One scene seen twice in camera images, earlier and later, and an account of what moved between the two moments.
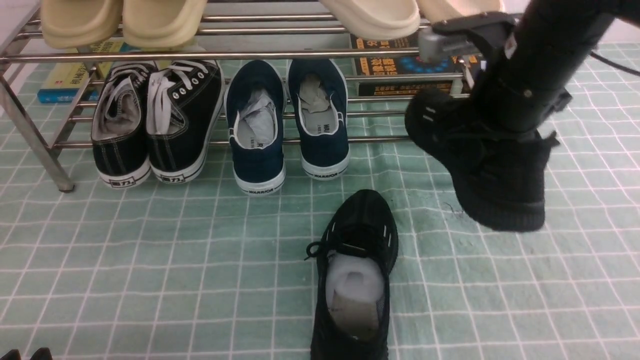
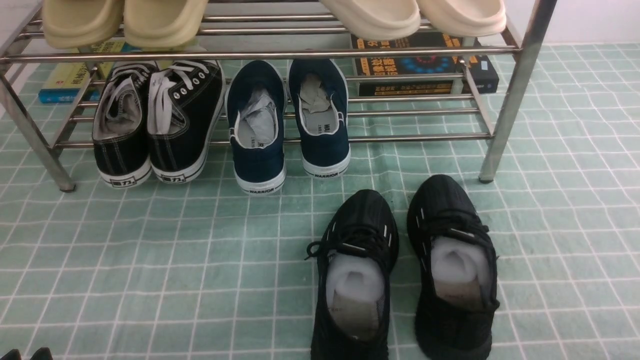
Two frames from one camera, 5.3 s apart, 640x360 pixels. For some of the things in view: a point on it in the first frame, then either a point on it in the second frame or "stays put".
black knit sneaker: x=501 y=174 → x=455 y=271
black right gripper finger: x=42 y=353 stays put
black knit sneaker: x=355 y=256 stays put
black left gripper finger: x=13 y=354 stays put
